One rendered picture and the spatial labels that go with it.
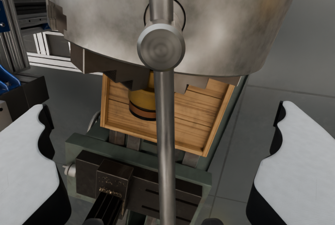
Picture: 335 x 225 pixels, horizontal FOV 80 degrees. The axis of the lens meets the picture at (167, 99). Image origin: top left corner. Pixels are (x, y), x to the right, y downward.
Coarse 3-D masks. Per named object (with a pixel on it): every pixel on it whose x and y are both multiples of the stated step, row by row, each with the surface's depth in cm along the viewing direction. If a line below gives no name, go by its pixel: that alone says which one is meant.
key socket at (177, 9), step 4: (176, 0) 16; (176, 4) 16; (148, 8) 16; (176, 8) 16; (180, 8) 16; (148, 12) 16; (176, 12) 16; (180, 12) 16; (148, 16) 16; (180, 16) 16; (184, 16) 16; (148, 20) 16; (180, 20) 16; (184, 20) 17; (180, 24) 17
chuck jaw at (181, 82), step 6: (174, 78) 33; (180, 78) 32; (186, 78) 32; (192, 78) 32; (198, 78) 32; (204, 78) 31; (210, 78) 31; (216, 78) 31; (222, 78) 31; (228, 78) 30; (234, 78) 30; (240, 78) 30; (174, 84) 33; (180, 84) 33; (186, 84) 33; (192, 84) 32; (198, 84) 32; (204, 84) 32; (234, 84) 31; (174, 90) 34; (180, 90) 33
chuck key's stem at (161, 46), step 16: (176, 16) 13; (144, 32) 9; (160, 32) 9; (176, 32) 9; (144, 48) 9; (160, 48) 9; (176, 48) 9; (144, 64) 9; (160, 64) 9; (176, 64) 9
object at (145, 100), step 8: (152, 72) 32; (152, 80) 33; (152, 88) 33; (128, 96) 36; (136, 96) 34; (144, 96) 33; (152, 96) 33; (136, 104) 34; (144, 104) 34; (152, 104) 34; (136, 112) 36; (144, 112) 35; (152, 112) 35; (152, 120) 36
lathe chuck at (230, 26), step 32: (64, 0) 19; (96, 0) 17; (128, 0) 16; (192, 0) 16; (224, 0) 16; (256, 0) 17; (288, 0) 20; (64, 32) 20; (96, 32) 18; (128, 32) 17; (192, 32) 17; (224, 32) 18; (256, 32) 19; (192, 64) 18; (224, 64) 20; (256, 64) 23
